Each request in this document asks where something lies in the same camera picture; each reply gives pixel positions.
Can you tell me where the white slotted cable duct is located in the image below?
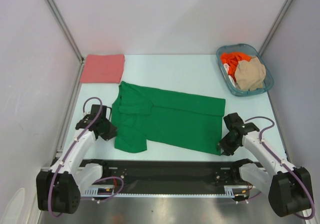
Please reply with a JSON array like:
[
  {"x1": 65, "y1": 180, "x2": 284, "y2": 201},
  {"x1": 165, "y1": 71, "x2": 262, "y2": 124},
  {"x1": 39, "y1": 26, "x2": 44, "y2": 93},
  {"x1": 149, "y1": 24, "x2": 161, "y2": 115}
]
[{"x1": 81, "y1": 185, "x2": 251, "y2": 199}]

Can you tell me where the corner aluminium post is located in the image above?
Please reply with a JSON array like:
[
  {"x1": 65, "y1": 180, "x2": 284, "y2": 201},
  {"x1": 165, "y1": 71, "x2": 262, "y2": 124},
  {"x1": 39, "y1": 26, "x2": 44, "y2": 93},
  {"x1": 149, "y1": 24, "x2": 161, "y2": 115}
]
[
  {"x1": 258, "y1": 0, "x2": 294, "y2": 56},
  {"x1": 45, "y1": 0, "x2": 84, "y2": 63}
]

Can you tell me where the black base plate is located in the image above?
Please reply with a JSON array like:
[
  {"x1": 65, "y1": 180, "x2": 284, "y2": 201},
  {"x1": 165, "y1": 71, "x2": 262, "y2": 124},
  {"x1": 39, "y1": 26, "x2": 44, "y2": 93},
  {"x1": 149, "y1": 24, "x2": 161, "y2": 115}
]
[{"x1": 77, "y1": 159, "x2": 266, "y2": 195}]

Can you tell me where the blue plastic basket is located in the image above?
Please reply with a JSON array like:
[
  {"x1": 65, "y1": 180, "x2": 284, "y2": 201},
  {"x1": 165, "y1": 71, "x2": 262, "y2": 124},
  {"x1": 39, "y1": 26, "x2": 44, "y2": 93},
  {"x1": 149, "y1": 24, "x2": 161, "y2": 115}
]
[{"x1": 216, "y1": 43, "x2": 274, "y2": 97}]

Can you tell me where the left corner aluminium post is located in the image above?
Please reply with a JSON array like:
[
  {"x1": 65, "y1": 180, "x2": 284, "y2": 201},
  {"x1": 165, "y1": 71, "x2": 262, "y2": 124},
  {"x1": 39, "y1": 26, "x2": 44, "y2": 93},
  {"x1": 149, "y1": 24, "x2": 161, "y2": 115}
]
[{"x1": 45, "y1": 0, "x2": 84, "y2": 63}]

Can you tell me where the green t shirt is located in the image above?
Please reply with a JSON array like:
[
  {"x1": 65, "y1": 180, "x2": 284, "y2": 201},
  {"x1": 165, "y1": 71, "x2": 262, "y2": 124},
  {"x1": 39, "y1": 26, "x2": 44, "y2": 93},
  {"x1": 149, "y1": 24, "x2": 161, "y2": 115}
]
[{"x1": 111, "y1": 81, "x2": 226, "y2": 156}]

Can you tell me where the beige t shirt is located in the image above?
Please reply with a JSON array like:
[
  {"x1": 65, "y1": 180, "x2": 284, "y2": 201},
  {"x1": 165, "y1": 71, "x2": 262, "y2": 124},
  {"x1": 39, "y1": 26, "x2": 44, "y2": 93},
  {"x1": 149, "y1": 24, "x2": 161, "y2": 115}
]
[{"x1": 234, "y1": 56, "x2": 266, "y2": 91}]

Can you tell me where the right corner aluminium post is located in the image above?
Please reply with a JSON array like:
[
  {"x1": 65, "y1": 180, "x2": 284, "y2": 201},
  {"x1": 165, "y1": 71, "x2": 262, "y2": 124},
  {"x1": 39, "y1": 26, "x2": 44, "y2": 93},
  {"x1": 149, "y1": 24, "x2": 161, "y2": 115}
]
[{"x1": 258, "y1": 0, "x2": 294, "y2": 56}]

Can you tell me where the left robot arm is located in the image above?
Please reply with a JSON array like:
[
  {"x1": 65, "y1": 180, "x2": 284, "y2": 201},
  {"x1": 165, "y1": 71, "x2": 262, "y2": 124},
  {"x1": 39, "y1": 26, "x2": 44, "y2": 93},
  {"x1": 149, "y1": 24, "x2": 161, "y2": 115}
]
[{"x1": 36, "y1": 104, "x2": 117, "y2": 214}]

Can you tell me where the aluminium frame rail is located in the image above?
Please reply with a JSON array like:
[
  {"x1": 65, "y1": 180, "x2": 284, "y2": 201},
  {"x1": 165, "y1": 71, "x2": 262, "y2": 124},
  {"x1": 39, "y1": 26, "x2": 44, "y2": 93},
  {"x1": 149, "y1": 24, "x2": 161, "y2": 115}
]
[{"x1": 39, "y1": 166, "x2": 266, "y2": 188}]

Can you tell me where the orange t shirt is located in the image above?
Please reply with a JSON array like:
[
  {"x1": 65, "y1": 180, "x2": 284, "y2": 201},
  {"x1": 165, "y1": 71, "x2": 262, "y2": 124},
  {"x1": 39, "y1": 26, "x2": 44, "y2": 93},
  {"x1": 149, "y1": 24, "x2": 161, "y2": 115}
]
[{"x1": 220, "y1": 52, "x2": 251, "y2": 79}]

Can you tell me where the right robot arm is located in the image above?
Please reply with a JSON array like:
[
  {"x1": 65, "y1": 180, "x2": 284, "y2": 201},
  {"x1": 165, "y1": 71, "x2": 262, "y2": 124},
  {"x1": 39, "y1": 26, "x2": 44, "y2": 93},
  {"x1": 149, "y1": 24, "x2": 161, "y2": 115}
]
[{"x1": 218, "y1": 113, "x2": 316, "y2": 220}]

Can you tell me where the folded pink t shirt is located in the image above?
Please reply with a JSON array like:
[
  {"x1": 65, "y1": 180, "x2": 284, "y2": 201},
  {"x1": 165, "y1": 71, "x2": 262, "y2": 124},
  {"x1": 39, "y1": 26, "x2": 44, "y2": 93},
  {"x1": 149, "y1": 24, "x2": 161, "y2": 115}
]
[{"x1": 80, "y1": 54, "x2": 125, "y2": 84}]

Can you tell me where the white garment in basket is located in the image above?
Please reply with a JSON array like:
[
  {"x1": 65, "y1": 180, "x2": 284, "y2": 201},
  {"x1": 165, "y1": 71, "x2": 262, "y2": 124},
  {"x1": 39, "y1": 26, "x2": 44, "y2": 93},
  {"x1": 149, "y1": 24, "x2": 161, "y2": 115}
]
[{"x1": 223, "y1": 63, "x2": 237, "y2": 87}]

